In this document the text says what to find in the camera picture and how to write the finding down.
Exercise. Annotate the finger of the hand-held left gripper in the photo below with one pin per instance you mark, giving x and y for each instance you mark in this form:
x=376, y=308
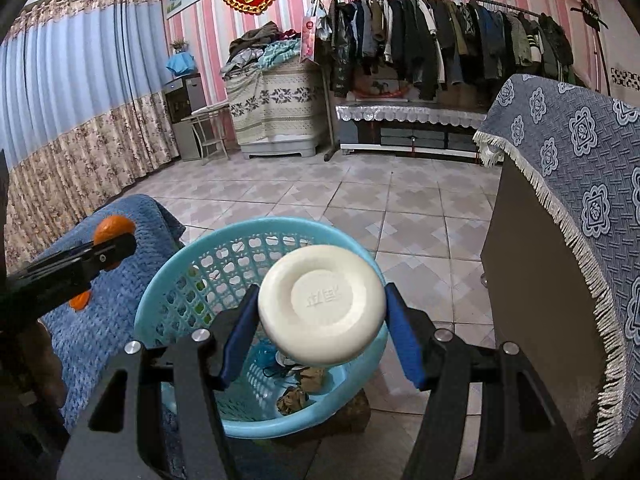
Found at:
x=70, y=270

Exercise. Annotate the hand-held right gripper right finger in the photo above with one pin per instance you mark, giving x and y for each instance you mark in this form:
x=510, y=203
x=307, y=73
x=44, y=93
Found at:
x=405, y=340

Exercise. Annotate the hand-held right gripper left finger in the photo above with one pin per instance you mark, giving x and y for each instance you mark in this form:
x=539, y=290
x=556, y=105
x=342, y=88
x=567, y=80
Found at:
x=237, y=340

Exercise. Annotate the whole tangerine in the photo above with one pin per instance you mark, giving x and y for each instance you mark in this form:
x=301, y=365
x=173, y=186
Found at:
x=112, y=227

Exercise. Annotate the light blue plastic basket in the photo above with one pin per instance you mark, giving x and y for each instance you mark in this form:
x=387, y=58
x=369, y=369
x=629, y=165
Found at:
x=260, y=422

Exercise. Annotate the round white soap bar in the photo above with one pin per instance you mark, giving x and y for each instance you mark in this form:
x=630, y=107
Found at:
x=322, y=305

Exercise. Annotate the dark wooden cabinet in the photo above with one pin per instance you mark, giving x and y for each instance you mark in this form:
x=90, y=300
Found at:
x=540, y=285

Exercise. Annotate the blue and floral curtain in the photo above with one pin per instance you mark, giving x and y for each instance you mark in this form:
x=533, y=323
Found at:
x=75, y=85

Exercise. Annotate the grey water dispenser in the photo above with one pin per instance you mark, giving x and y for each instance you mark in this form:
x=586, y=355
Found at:
x=182, y=110

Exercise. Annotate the metal clothes rack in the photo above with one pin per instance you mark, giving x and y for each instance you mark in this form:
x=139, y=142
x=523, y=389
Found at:
x=327, y=155

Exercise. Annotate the low black cabinet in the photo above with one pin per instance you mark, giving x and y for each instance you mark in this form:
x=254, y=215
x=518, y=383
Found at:
x=400, y=137

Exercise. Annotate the white lace cloth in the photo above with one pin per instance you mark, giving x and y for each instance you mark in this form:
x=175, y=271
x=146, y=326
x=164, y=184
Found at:
x=410, y=112

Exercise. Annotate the blue cloth cover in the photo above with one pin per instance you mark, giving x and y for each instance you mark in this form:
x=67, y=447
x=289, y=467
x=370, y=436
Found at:
x=179, y=64

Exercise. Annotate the patterned cloth covered cabinet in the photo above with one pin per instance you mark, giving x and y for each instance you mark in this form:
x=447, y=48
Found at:
x=280, y=105

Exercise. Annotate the small potted plant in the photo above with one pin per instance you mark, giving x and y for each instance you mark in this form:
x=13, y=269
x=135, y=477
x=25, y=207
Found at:
x=179, y=46

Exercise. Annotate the blue patterned fringed cloth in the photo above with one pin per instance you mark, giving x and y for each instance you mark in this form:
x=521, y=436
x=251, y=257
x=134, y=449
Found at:
x=565, y=135

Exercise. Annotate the pile of folded clothes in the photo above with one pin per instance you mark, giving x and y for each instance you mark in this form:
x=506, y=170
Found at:
x=250, y=45

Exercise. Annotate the row of hanging clothes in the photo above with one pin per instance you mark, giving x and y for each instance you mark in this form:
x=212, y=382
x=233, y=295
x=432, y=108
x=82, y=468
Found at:
x=425, y=40

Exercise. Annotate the pink hanging bag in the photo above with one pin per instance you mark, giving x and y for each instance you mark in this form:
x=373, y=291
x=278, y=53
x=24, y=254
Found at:
x=307, y=35

